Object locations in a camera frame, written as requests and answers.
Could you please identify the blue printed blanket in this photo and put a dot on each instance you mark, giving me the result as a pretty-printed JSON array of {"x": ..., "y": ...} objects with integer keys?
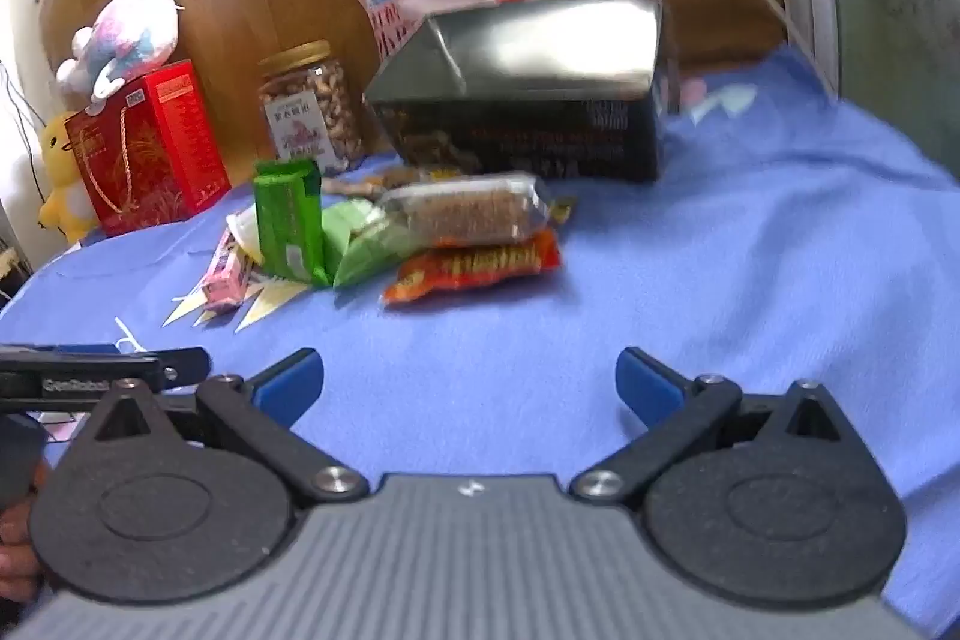
[{"x": 750, "y": 250}]

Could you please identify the window with white frame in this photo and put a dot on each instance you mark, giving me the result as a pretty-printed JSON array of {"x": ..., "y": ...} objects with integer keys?
[{"x": 885, "y": 10}]

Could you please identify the nut jar with white label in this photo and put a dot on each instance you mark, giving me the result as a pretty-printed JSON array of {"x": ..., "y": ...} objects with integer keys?
[{"x": 311, "y": 115}]

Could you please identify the light green candy bag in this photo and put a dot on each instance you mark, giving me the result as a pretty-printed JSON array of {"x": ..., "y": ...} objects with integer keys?
[{"x": 367, "y": 250}]

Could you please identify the white snack packet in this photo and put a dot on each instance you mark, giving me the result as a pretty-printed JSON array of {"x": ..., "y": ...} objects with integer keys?
[{"x": 244, "y": 235}]

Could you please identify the dark green snack packet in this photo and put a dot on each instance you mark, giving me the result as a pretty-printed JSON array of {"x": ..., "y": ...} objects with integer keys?
[{"x": 289, "y": 220}]

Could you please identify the pink white plush toy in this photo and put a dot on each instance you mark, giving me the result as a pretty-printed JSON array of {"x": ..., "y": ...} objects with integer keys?
[{"x": 127, "y": 36}]

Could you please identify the yellow plush duck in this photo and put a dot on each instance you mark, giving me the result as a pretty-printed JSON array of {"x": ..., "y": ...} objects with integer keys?
[{"x": 64, "y": 183}]

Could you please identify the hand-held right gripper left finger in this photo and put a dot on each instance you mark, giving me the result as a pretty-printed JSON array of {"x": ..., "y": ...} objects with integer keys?
[{"x": 289, "y": 381}]

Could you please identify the red gift box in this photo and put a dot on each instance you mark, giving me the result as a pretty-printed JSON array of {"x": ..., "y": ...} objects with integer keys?
[{"x": 150, "y": 153}]

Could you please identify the black tin box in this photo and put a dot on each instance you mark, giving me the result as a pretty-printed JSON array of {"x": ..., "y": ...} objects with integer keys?
[{"x": 525, "y": 108}]

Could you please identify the red orange snack packet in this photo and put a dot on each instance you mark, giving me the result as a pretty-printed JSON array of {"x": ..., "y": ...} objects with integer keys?
[{"x": 472, "y": 269}]

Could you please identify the pink snack packet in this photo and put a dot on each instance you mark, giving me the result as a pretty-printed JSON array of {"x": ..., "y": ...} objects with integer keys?
[{"x": 229, "y": 276}]

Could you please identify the clear packet of brown bars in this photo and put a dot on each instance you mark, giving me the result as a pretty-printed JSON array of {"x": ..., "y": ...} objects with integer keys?
[{"x": 472, "y": 209}]

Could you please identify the person's left hand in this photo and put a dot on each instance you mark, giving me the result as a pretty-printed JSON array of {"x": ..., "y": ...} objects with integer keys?
[{"x": 15, "y": 557}]

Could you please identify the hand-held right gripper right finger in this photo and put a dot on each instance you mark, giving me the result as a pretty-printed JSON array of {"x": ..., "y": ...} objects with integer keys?
[{"x": 645, "y": 385}]

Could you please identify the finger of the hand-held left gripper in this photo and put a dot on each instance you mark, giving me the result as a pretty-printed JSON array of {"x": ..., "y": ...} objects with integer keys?
[
  {"x": 184, "y": 366},
  {"x": 86, "y": 349}
]

